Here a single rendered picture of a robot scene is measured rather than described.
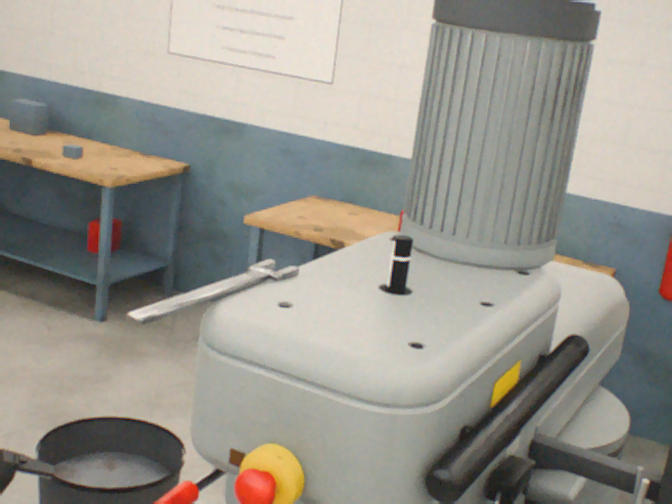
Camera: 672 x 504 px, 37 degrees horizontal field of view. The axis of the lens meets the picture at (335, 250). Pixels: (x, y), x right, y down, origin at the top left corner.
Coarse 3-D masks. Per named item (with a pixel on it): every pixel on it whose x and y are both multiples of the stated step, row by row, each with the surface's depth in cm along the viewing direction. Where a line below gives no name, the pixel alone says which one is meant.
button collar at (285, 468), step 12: (264, 444) 92; (276, 444) 92; (252, 456) 91; (264, 456) 91; (276, 456) 90; (288, 456) 91; (240, 468) 92; (252, 468) 91; (264, 468) 91; (276, 468) 90; (288, 468) 90; (300, 468) 91; (276, 480) 90; (288, 480) 90; (300, 480) 91; (276, 492) 91; (288, 492) 90; (300, 492) 91
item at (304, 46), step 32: (192, 0) 612; (224, 0) 601; (256, 0) 591; (288, 0) 581; (320, 0) 571; (192, 32) 616; (224, 32) 606; (256, 32) 595; (288, 32) 585; (320, 32) 575; (256, 64) 599; (288, 64) 589; (320, 64) 579
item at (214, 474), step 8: (208, 472) 102; (216, 472) 103; (224, 472) 104; (200, 480) 100; (208, 480) 101; (176, 488) 98; (184, 488) 98; (192, 488) 98; (200, 488) 100; (168, 496) 96; (176, 496) 96; (184, 496) 97; (192, 496) 98
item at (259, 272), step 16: (256, 272) 105; (272, 272) 106; (288, 272) 107; (208, 288) 99; (224, 288) 99; (240, 288) 101; (160, 304) 93; (176, 304) 93; (192, 304) 95; (128, 320) 90; (144, 320) 89
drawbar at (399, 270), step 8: (400, 240) 106; (408, 240) 106; (400, 248) 106; (408, 248) 106; (400, 256) 106; (408, 256) 106; (392, 264) 107; (400, 264) 106; (408, 264) 107; (392, 272) 107; (400, 272) 106; (392, 280) 107; (400, 280) 107; (392, 288) 107; (400, 288) 107
